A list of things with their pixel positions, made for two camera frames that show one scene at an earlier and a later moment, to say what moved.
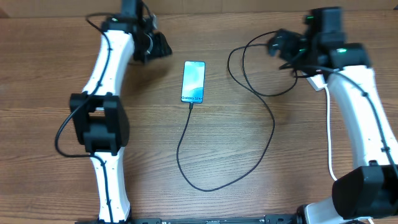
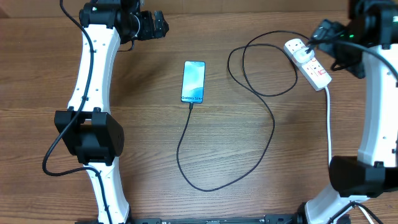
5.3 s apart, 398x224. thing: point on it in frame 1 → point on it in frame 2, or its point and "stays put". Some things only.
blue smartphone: (193, 86) stays put
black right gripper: (294, 42) → (324, 32)
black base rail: (267, 219) stays put
